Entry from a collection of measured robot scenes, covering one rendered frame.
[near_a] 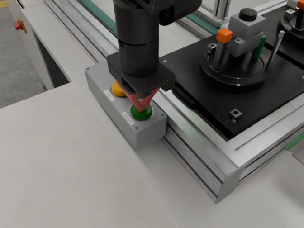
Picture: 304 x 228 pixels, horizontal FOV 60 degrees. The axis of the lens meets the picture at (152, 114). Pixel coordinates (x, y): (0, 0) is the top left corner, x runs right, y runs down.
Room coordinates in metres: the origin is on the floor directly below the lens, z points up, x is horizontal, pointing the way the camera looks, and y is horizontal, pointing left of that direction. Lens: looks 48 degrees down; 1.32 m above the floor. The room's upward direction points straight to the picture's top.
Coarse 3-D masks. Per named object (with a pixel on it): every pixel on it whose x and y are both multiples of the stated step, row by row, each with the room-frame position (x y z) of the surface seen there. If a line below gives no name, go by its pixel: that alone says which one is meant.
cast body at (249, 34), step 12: (240, 12) 0.43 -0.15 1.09; (252, 12) 0.43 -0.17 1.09; (228, 24) 0.44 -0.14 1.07; (240, 24) 0.42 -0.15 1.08; (252, 24) 0.41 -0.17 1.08; (240, 36) 0.41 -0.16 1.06; (252, 36) 0.42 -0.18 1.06; (228, 48) 0.41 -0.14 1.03; (240, 48) 0.40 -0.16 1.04; (252, 48) 0.42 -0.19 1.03
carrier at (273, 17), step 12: (288, 0) 0.71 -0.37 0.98; (276, 12) 0.67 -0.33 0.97; (288, 12) 0.61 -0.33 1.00; (264, 24) 0.61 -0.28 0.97; (276, 24) 0.61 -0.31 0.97; (288, 24) 0.58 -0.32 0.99; (276, 36) 0.56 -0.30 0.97; (288, 36) 0.54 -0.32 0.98; (300, 36) 0.52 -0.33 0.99; (288, 48) 0.51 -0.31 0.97; (300, 48) 0.51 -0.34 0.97; (288, 60) 0.48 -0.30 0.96; (300, 60) 0.46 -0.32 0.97
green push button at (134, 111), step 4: (132, 108) 0.33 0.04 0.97; (148, 108) 0.33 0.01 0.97; (132, 112) 0.32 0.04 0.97; (136, 112) 0.32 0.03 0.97; (140, 112) 0.32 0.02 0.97; (144, 112) 0.32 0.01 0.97; (148, 112) 0.32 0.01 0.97; (136, 116) 0.31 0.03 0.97; (140, 116) 0.31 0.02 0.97; (144, 116) 0.31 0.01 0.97; (148, 116) 0.31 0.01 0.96
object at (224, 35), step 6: (222, 30) 0.41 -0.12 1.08; (228, 30) 0.41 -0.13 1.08; (216, 36) 0.41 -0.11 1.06; (222, 36) 0.40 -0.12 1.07; (228, 36) 0.40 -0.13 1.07; (234, 36) 0.41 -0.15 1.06; (222, 42) 0.39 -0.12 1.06; (216, 48) 0.41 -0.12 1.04; (222, 48) 0.40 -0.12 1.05; (216, 54) 0.40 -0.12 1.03; (222, 54) 0.40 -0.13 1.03; (216, 60) 0.40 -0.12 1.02; (222, 60) 0.40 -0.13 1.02; (216, 66) 0.40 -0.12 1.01
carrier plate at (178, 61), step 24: (192, 48) 0.51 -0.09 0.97; (264, 48) 0.51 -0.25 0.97; (192, 72) 0.42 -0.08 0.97; (288, 72) 0.42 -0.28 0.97; (192, 96) 0.35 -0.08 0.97; (216, 96) 0.35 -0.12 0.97; (240, 96) 0.35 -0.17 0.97; (264, 96) 0.35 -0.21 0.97; (288, 96) 0.35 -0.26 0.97; (216, 120) 0.30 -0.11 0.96; (240, 120) 0.29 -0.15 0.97
